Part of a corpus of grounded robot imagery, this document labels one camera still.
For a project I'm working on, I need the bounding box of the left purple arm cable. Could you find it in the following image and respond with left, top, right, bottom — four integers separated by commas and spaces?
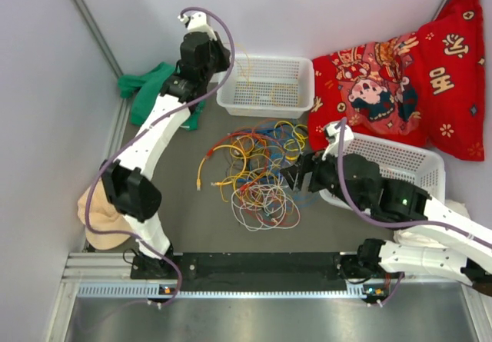
83, 6, 235, 308

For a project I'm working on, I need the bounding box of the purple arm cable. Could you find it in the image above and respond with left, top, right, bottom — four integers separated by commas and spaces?
336, 118, 492, 251
83, 6, 235, 308

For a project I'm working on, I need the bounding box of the white cloth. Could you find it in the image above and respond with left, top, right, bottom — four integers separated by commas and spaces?
393, 199, 471, 249

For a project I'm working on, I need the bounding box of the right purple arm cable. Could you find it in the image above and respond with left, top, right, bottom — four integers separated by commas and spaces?
336, 118, 492, 251

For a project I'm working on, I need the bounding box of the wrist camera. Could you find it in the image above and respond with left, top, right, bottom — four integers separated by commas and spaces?
178, 12, 217, 41
321, 121, 354, 161

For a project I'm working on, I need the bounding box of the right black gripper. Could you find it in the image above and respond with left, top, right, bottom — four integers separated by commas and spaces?
280, 142, 365, 213

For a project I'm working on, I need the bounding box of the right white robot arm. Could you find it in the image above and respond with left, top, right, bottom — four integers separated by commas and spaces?
281, 152, 491, 295

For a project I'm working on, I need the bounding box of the white cable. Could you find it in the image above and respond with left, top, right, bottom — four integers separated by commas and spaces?
229, 182, 303, 232

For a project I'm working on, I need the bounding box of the white basket at back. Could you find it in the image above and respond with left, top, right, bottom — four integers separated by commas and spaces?
216, 53, 314, 119

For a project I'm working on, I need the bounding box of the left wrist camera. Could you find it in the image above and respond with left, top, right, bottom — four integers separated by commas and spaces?
178, 12, 217, 41

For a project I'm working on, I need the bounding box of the white basket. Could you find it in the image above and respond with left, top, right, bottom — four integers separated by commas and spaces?
216, 53, 314, 119
318, 130, 447, 212

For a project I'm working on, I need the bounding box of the red patterned cloth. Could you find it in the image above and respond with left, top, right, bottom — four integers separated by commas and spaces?
307, 0, 486, 161

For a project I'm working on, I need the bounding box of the white basket at right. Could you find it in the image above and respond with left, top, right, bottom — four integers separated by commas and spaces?
318, 130, 447, 212

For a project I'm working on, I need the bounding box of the blue cable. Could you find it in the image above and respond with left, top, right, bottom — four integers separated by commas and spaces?
249, 121, 320, 211

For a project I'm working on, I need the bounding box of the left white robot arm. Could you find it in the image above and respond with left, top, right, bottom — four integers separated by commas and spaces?
101, 31, 231, 279

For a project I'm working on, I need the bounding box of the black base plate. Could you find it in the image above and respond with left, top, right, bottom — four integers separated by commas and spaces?
130, 251, 370, 292

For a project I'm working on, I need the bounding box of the beige cloth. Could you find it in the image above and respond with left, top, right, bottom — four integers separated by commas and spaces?
85, 179, 131, 251

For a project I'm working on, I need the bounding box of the orange thin cable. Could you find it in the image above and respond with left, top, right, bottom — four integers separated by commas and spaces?
270, 85, 301, 108

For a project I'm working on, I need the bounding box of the green cloth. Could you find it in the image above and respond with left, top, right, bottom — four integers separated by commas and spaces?
117, 61, 207, 131

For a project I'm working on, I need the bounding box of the grey slotted cable duct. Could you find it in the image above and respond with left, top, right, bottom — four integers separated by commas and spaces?
77, 283, 387, 300

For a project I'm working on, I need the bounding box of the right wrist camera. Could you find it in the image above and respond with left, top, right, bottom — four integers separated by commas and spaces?
321, 121, 354, 161

